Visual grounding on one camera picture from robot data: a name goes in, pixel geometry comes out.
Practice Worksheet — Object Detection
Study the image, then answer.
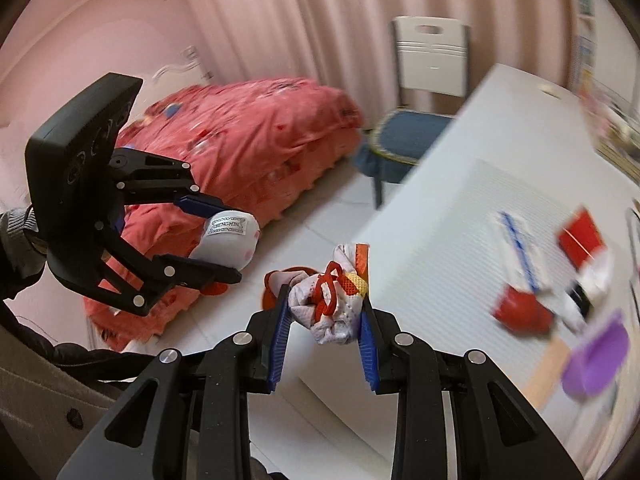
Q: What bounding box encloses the white blue striped box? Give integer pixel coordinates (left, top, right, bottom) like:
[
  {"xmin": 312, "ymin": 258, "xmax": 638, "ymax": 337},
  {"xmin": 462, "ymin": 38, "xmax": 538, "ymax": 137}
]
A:
[{"xmin": 494, "ymin": 211, "xmax": 547, "ymax": 295}]

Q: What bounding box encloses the pink red printed blanket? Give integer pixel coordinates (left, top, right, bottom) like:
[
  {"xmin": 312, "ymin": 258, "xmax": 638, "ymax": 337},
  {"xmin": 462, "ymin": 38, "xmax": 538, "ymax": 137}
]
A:
[{"xmin": 81, "ymin": 77, "xmax": 367, "ymax": 354}]

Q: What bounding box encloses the red white box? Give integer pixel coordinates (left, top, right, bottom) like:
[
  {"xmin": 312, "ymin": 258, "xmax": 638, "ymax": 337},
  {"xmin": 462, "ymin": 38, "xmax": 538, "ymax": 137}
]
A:
[{"xmin": 556, "ymin": 206, "xmax": 607, "ymax": 267}]

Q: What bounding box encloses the white wall pipe fixture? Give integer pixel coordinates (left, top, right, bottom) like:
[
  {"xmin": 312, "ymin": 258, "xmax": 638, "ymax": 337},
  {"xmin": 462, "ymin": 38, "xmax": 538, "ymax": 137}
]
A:
[{"xmin": 151, "ymin": 46, "xmax": 205, "ymax": 82}]

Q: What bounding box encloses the white sock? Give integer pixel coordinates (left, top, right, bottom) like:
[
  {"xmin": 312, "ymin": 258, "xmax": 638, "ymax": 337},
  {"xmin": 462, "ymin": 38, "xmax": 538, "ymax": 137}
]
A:
[{"xmin": 191, "ymin": 209, "xmax": 262, "ymax": 286}]

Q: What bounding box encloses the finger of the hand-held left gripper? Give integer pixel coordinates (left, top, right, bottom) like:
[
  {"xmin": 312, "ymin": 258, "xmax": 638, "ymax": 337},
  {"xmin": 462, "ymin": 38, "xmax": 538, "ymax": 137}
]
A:
[
  {"xmin": 111, "ymin": 148, "xmax": 229, "ymax": 219},
  {"xmin": 81, "ymin": 224, "xmax": 243, "ymax": 317}
]

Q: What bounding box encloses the white bookshelf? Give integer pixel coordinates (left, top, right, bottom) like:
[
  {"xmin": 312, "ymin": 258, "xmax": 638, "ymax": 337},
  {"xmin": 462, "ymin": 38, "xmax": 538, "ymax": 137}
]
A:
[{"xmin": 566, "ymin": 0, "xmax": 610, "ymax": 92}]

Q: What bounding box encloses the purple bowl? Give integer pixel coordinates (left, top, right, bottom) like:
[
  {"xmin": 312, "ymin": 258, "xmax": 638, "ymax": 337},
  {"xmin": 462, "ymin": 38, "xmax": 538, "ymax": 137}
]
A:
[{"xmin": 561, "ymin": 309, "xmax": 632, "ymax": 397}]

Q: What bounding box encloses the clear plastic organizer box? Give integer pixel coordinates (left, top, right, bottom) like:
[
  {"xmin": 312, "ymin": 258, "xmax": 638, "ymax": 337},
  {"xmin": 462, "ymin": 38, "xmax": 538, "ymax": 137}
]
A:
[{"xmin": 581, "ymin": 84, "xmax": 640, "ymax": 182}]

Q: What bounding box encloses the blue chair cushion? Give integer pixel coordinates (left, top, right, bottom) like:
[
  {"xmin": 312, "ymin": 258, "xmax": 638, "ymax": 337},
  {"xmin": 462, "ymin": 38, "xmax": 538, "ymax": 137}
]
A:
[{"xmin": 350, "ymin": 109, "xmax": 455, "ymax": 182}]

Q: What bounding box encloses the person's black jacket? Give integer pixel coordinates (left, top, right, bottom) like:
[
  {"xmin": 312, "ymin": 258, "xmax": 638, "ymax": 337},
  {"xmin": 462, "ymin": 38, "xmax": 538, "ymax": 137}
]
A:
[{"xmin": 0, "ymin": 297, "xmax": 162, "ymax": 382}]

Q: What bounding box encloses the red paper cup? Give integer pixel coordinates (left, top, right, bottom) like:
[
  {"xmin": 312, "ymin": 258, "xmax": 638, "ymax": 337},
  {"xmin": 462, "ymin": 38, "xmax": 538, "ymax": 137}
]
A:
[{"xmin": 491, "ymin": 284, "xmax": 555, "ymax": 335}]

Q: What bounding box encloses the pale pink curtain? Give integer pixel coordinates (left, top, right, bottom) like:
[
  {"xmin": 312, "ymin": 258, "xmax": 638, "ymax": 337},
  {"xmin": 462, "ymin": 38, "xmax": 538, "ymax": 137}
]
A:
[{"xmin": 169, "ymin": 0, "xmax": 577, "ymax": 128}]

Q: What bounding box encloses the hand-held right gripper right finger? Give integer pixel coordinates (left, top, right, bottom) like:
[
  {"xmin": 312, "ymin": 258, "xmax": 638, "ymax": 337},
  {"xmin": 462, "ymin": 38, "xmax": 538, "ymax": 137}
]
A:
[{"xmin": 358, "ymin": 299, "xmax": 585, "ymax": 480}]

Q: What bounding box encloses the white folding chair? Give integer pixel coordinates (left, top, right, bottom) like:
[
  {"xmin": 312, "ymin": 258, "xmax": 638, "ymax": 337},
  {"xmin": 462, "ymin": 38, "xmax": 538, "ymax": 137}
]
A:
[{"xmin": 369, "ymin": 16, "xmax": 472, "ymax": 211}]

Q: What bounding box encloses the person's grey garment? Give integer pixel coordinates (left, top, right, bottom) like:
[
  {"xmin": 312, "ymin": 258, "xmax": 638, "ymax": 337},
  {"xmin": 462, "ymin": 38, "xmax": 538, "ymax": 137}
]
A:
[{"xmin": 0, "ymin": 349, "xmax": 127, "ymax": 480}]

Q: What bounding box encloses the white ribbed table mat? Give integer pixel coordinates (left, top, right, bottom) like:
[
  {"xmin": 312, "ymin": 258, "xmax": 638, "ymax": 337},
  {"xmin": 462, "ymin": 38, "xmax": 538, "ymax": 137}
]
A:
[{"xmin": 419, "ymin": 159, "xmax": 640, "ymax": 466}]

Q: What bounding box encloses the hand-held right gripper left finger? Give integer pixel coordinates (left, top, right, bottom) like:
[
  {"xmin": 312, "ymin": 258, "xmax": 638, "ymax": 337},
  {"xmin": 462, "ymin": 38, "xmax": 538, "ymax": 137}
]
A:
[{"xmin": 56, "ymin": 284, "xmax": 295, "ymax": 480}]

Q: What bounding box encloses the tan flat sheet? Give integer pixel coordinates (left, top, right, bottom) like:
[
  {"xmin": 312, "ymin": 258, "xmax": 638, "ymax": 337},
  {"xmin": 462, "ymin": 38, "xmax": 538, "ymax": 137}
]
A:
[{"xmin": 519, "ymin": 336, "xmax": 572, "ymax": 412}]

